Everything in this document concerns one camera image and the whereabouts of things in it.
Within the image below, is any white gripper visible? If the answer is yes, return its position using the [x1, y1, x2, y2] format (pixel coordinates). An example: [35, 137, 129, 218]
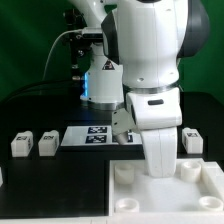
[139, 126, 179, 179]

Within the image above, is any white square tabletop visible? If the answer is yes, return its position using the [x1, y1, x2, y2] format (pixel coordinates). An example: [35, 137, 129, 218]
[109, 159, 224, 216]

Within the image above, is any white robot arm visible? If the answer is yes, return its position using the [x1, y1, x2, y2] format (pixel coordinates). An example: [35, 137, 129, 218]
[69, 0, 210, 178]

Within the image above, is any white marker sheet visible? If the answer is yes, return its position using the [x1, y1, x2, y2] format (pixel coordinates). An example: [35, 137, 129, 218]
[60, 125, 144, 147]

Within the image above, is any white part at left edge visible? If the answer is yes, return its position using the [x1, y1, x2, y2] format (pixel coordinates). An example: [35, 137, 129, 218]
[0, 167, 4, 188]

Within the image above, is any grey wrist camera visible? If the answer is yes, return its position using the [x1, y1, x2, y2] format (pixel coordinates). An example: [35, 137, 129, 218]
[111, 108, 136, 145]

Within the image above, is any black cable bundle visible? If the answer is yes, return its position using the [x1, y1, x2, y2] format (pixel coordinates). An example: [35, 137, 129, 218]
[0, 78, 84, 105]

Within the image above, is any white cable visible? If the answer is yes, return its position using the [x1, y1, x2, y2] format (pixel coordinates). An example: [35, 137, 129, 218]
[42, 29, 84, 81]

